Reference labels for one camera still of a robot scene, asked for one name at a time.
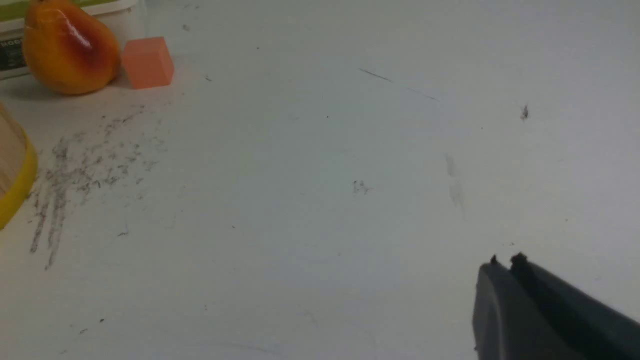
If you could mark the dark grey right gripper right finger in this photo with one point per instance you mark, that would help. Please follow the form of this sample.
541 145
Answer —
586 325

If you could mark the orange yellow toy pear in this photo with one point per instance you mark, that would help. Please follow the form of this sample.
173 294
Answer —
68 50

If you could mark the bamboo steamer basket yellow rim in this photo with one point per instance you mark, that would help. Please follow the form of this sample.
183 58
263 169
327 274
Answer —
18 166

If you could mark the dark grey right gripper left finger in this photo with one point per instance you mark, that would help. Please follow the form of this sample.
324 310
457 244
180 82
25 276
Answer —
506 323

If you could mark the white box with green lid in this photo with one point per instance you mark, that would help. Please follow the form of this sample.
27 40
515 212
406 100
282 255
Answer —
125 18

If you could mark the orange foam cube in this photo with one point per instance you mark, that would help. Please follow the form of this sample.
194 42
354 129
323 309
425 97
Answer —
147 63

